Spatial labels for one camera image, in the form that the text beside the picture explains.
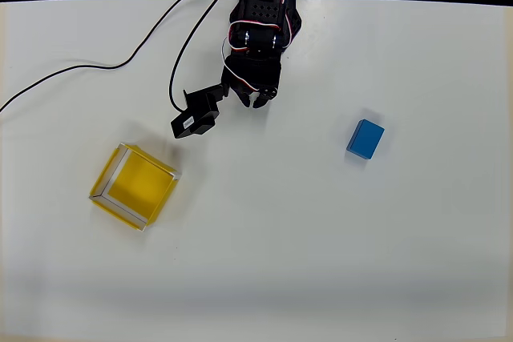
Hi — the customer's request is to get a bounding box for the blue cube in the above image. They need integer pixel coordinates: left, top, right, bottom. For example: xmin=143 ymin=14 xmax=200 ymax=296
xmin=345 ymin=119 xmax=386 ymax=160

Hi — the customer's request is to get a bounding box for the yellow open box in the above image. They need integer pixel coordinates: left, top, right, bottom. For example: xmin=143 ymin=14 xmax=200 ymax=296
xmin=88 ymin=141 xmax=183 ymax=233

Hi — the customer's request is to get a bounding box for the black camera with mount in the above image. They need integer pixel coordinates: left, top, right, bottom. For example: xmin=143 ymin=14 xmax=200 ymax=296
xmin=170 ymin=82 xmax=230 ymax=140

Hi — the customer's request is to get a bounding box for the red white gripper servo wire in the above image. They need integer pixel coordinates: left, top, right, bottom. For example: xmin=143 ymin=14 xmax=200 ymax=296
xmin=222 ymin=19 xmax=281 ymax=93

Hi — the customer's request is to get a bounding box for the black camera cable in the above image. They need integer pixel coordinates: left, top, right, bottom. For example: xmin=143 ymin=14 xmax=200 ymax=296
xmin=168 ymin=0 xmax=232 ymax=113

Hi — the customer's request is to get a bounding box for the long black cable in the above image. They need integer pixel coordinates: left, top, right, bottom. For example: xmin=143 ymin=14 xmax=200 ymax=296
xmin=0 ymin=0 xmax=216 ymax=114

